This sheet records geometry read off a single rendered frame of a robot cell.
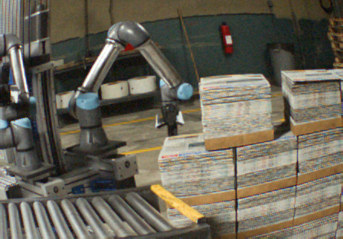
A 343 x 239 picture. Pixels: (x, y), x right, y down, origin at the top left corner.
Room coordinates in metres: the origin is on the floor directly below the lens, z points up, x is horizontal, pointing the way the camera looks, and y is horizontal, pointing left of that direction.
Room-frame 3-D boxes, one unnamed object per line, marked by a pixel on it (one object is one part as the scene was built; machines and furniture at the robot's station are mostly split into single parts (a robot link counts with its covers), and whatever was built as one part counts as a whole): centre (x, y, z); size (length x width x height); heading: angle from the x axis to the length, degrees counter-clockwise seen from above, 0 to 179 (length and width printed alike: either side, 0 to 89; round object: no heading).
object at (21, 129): (2.17, 0.68, 0.98); 0.13 x 0.12 x 0.14; 116
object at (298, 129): (2.29, -0.65, 0.86); 0.38 x 0.29 x 0.04; 176
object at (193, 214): (1.62, 0.02, 0.81); 0.43 x 0.03 x 0.02; 17
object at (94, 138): (2.56, 0.37, 0.87); 0.15 x 0.15 x 0.10
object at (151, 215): (1.61, 0.10, 0.77); 0.47 x 0.05 x 0.05; 17
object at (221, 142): (2.21, -0.25, 0.86); 0.29 x 0.16 x 0.04; 86
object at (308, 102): (2.29, -0.65, 0.95); 0.38 x 0.29 x 0.23; 176
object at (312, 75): (2.26, -0.65, 1.06); 0.37 x 0.29 x 0.01; 176
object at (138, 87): (8.28, 0.95, 0.55); 1.80 x 0.70 x 1.09; 107
